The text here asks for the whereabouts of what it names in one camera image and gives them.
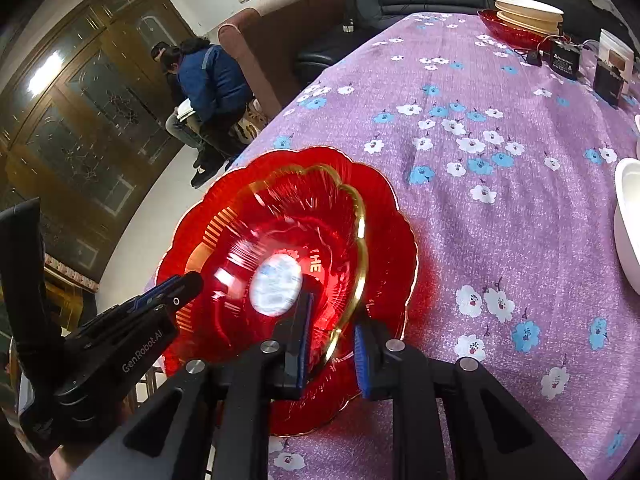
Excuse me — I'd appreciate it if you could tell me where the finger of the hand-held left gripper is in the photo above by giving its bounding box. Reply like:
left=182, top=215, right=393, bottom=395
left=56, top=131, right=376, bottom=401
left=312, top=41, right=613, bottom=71
left=107, top=270, right=204, bottom=322

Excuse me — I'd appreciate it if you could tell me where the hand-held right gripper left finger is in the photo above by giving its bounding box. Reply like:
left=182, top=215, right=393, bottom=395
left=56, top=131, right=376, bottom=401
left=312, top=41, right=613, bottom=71
left=70, top=277, right=316, bottom=480

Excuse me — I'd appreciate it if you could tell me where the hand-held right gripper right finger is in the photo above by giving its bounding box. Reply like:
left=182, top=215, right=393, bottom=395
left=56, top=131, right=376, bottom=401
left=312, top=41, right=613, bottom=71
left=352, top=312, right=588, bottom=480

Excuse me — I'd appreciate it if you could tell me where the large red scalloped plate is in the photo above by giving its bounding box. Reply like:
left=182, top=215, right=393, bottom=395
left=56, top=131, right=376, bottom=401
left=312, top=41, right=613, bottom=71
left=155, top=146, right=420, bottom=437

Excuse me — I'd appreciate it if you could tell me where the small red gold-rim plate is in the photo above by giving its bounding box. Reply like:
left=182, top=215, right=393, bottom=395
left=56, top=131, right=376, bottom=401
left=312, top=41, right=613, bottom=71
left=177, top=164, right=370, bottom=376

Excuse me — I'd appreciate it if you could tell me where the large white bowl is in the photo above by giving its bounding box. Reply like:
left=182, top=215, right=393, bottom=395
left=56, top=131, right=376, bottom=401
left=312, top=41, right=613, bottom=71
left=614, top=157, right=640, bottom=295

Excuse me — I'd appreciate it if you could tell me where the patterned bag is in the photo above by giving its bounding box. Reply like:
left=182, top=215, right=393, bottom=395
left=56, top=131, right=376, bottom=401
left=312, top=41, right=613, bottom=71
left=231, top=102, right=266, bottom=145

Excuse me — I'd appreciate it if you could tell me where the purple floral tablecloth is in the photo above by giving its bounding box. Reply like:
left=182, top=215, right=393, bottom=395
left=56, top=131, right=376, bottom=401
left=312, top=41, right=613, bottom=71
left=145, top=10, right=640, bottom=480

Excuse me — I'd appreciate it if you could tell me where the wooden glass-panel door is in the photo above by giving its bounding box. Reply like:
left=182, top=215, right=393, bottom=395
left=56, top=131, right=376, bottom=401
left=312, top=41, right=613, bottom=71
left=0, top=0, right=221, bottom=281

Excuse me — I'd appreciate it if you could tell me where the brown sofa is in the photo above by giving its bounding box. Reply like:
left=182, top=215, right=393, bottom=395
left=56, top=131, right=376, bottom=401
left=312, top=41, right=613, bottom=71
left=218, top=0, right=351, bottom=121

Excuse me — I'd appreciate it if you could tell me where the red glass plate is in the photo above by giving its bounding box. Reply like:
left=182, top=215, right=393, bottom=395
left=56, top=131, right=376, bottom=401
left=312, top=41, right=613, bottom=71
left=477, top=9, right=556, bottom=52

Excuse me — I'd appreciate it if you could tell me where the black round jar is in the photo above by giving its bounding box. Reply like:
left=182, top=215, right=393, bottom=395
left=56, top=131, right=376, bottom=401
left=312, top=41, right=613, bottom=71
left=550, top=40, right=584, bottom=80

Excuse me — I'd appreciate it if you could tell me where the dark jar with cork lid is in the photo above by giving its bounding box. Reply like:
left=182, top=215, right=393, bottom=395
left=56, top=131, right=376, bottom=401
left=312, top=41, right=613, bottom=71
left=594, top=57, right=632, bottom=107

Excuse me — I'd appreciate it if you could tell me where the beige bowl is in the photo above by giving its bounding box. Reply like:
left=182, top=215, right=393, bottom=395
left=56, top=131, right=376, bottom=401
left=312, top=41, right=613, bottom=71
left=495, top=10, right=564, bottom=37

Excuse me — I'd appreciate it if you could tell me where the cream bowl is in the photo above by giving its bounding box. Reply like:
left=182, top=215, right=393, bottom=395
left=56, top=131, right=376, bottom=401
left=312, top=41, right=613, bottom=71
left=491, top=0, right=565, bottom=17

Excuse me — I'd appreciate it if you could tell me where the white box brown picture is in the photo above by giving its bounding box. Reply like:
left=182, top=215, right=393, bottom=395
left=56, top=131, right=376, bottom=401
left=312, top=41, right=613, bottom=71
left=599, top=29, right=635, bottom=74

